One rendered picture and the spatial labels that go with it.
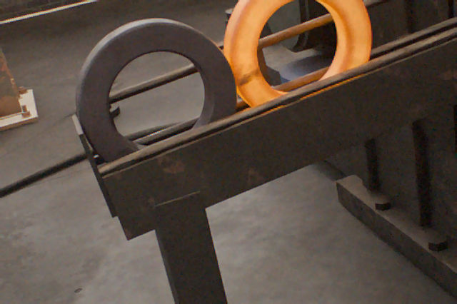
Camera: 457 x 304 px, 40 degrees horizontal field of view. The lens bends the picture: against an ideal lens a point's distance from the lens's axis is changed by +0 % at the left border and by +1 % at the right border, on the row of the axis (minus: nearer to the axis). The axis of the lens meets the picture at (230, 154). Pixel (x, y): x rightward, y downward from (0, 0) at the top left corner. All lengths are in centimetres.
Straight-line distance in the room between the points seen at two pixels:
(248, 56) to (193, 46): 7
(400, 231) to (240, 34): 91
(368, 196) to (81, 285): 79
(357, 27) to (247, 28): 14
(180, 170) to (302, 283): 84
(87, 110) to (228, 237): 109
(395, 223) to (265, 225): 38
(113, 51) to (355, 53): 30
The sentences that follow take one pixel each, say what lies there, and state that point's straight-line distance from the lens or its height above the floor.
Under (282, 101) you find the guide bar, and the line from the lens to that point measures 75.
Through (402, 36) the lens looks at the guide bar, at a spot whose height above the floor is 65.
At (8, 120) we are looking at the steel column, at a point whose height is 3.
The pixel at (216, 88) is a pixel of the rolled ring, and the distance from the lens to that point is 74.
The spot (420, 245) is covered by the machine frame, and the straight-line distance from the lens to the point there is 150.
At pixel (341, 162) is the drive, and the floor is 5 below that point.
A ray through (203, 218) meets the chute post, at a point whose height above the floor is 53.
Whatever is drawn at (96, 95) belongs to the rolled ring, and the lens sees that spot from 71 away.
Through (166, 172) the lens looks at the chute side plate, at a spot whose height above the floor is 60.
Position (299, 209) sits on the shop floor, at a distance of 182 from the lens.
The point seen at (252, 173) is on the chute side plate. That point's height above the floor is 57.
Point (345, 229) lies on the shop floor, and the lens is 170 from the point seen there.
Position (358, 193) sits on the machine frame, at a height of 7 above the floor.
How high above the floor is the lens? 89
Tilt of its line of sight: 23 degrees down
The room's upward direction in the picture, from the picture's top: 12 degrees counter-clockwise
